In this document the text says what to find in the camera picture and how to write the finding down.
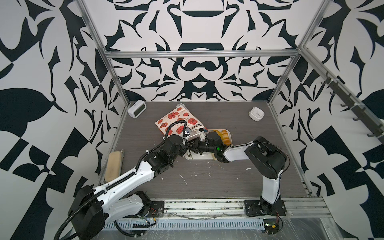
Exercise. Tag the small circuit board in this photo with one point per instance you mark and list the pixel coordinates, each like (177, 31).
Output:
(273, 226)

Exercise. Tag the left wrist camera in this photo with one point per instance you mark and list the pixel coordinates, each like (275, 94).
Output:
(186, 132)

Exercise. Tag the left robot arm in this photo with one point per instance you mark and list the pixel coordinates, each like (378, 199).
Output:
(94, 208)

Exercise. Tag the wall hook rail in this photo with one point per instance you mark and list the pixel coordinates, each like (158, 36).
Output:
(361, 111)

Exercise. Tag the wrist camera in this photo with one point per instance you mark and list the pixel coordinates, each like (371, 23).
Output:
(202, 134)
(186, 132)

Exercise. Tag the white plastic tray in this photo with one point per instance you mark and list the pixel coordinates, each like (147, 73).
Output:
(192, 157)

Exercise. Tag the white round timer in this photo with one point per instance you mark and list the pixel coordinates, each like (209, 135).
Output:
(256, 114)

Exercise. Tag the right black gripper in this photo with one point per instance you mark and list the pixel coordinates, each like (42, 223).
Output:
(197, 145)

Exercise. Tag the beige foam pad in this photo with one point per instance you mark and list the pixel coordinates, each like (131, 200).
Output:
(114, 165)

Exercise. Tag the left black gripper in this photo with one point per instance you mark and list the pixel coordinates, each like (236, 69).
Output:
(186, 142)

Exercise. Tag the white digital clock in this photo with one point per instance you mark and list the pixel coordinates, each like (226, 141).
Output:
(137, 109)

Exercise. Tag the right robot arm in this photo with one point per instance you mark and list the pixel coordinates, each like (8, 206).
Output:
(268, 159)

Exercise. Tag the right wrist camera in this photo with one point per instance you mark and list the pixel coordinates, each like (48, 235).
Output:
(202, 134)

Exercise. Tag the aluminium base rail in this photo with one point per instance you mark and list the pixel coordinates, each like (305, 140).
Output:
(225, 214)

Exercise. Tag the long striped fake bread loaf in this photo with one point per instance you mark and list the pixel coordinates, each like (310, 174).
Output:
(226, 138)

